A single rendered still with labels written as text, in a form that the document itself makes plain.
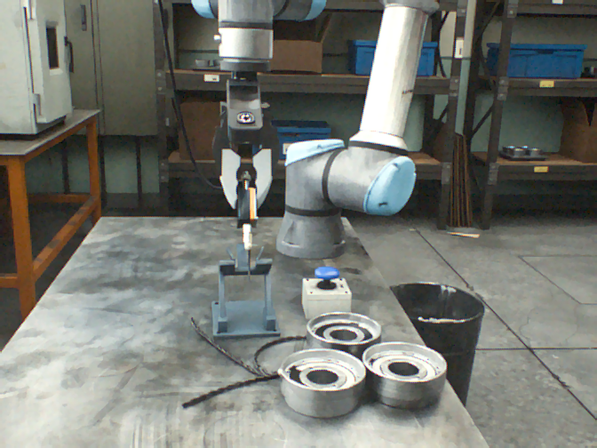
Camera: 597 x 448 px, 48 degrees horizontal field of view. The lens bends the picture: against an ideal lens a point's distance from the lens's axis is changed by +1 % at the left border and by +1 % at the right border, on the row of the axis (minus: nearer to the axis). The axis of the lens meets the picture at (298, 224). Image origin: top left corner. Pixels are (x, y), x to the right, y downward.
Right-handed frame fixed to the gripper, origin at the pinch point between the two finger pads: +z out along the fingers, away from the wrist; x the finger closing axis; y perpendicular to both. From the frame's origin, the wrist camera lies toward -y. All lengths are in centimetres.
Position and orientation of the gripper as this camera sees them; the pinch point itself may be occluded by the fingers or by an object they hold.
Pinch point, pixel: (246, 201)
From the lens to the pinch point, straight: 98.2
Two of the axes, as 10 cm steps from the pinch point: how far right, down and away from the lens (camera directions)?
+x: -9.9, 0.1, -1.4
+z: -0.2, 9.6, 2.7
